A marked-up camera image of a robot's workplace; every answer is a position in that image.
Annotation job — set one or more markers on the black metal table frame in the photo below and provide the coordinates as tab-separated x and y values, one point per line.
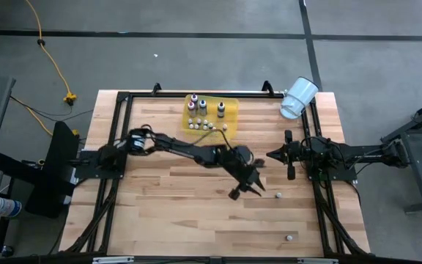
123	97

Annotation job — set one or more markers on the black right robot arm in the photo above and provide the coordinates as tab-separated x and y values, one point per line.
365	158

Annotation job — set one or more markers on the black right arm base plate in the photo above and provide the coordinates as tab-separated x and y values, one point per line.
346	176

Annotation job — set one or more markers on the yellow translucent plastic bin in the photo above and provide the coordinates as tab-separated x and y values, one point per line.
229	121

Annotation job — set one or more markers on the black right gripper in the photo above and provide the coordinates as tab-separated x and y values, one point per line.
296	154

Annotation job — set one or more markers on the white paper cup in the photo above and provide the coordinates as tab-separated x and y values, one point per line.
7	207

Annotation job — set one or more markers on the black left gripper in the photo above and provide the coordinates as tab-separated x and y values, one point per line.
238	163

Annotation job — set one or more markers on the black frame hook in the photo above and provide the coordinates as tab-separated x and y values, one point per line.
267	88
156	88

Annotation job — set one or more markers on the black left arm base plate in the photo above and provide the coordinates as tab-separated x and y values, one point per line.
86	165

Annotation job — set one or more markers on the red-tipped food coloring bottle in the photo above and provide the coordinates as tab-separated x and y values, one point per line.
191	107

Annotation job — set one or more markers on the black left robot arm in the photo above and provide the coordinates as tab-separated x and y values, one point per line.
181	148

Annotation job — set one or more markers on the black caster wheel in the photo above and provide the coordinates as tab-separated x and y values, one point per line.
7	251

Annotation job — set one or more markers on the silver aluminium extrusion bar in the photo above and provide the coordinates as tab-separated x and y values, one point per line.
317	260
113	260

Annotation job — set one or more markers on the purple-tipped food coloring bottle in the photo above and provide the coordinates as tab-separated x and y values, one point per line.
194	98

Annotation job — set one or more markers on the dark grey metal workstation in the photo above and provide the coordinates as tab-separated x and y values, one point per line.
420	154

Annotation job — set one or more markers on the blue-tipped food coloring bottle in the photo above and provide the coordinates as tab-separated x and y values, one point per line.
203	106

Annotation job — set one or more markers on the black-tipped food coloring bottle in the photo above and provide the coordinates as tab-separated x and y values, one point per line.
221	109

